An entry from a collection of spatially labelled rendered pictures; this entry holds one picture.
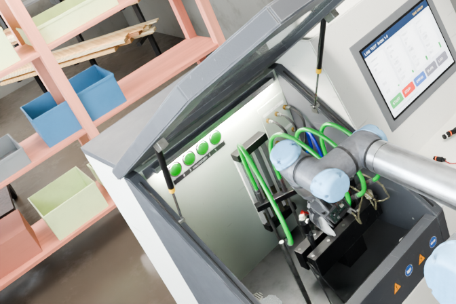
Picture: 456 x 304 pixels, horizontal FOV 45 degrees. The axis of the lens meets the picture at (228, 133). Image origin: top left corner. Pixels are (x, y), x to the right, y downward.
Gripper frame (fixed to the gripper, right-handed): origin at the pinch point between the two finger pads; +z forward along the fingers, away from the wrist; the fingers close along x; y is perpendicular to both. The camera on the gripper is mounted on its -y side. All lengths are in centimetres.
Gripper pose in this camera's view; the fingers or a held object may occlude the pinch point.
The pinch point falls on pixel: (337, 220)
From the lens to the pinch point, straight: 155.9
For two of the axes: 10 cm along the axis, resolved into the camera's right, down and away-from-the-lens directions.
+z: 5.3, 5.9, 6.1
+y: 5.1, 3.5, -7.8
